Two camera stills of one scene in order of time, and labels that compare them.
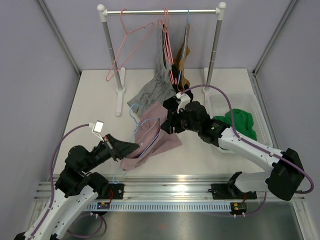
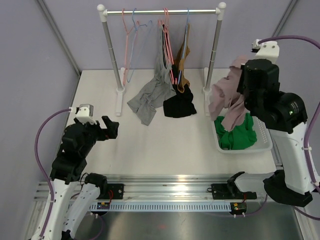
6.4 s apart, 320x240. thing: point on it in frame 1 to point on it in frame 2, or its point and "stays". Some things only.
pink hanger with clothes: (172, 72) stays
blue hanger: (138, 125) to (141, 35)
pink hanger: (125, 32) to (131, 37)
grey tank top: (162, 87) stays
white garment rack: (219, 11) stays
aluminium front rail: (144, 188) stays
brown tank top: (180, 60) stays
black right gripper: (172, 120) to (240, 88)
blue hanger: (185, 42) stays
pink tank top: (152, 139) to (224, 95)
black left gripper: (118, 149) to (112, 127)
